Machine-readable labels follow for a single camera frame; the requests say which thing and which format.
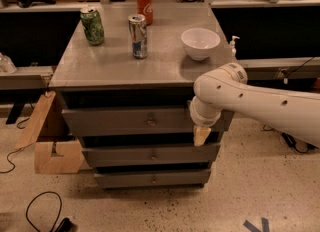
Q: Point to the silver blue energy can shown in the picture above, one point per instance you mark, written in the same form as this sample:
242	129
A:
138	31

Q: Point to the wooden plank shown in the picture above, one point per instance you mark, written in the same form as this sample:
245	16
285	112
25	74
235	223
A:
37	119

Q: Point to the clear plastic object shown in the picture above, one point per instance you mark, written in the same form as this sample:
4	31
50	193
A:
6	65

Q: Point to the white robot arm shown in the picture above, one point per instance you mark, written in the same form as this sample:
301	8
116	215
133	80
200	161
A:
225	88

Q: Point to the small pump bottle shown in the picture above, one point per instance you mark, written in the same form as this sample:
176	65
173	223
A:
232	45

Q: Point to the green soda can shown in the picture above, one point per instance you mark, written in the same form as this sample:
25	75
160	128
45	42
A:
92	25

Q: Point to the grey top drawer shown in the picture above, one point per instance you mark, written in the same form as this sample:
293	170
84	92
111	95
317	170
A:
140	120

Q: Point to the grey drawer cabinet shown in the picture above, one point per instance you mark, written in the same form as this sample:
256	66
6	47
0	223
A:
109	75

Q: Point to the orange soda can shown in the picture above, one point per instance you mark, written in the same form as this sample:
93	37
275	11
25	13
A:
145	8

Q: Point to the notched wooden block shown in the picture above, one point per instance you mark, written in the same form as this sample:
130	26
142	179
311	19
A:
58	157

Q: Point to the grey bottom drawer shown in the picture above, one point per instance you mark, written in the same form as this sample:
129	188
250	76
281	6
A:
152	178

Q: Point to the grey middle drawer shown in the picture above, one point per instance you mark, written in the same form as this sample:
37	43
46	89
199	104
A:
150	155

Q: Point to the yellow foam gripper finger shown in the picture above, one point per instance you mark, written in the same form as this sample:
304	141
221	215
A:
200	134

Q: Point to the grey drawer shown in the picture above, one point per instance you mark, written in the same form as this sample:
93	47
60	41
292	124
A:
152	178
140	120
150	155

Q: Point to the white bowl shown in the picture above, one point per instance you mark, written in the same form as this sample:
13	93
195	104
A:
199	43

